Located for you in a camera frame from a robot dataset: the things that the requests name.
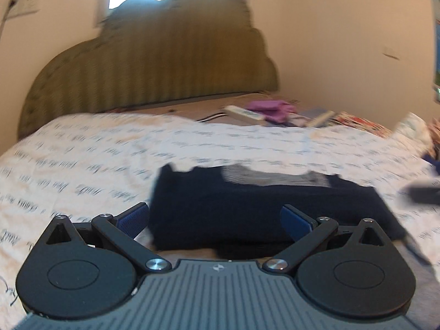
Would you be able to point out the white wall socket panel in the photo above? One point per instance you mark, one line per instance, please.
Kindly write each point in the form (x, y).
(24, 5)

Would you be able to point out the script printed white blanket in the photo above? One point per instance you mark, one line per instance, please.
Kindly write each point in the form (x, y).
(103, 165)

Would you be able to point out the lotus flower wall poster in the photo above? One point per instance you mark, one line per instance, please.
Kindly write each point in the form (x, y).
(437, 89)

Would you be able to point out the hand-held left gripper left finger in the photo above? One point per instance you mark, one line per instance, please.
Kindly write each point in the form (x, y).
(132, 220)

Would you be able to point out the red patterned cloth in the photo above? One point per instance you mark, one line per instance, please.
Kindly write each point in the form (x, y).
(364, 123)

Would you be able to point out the purple cloth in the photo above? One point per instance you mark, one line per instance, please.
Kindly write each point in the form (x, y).
(271, 110)

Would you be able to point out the white remote control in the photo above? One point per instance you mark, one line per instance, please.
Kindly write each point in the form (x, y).
(242, 113)

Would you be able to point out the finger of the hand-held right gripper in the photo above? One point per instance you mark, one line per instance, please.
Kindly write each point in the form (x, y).
(421, 192)

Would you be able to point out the navy knit garment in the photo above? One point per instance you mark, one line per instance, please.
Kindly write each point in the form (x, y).
(240, 209)

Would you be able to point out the grey blue book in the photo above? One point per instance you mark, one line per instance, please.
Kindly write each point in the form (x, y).
(316, 117)

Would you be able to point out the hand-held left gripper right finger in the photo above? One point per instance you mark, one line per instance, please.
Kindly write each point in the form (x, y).
(292, 218)

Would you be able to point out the olive striped padded headboard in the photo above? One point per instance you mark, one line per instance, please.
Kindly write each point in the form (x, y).
(144, 65)

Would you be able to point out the script printed pillow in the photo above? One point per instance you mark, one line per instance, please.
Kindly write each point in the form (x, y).
(412, 127)

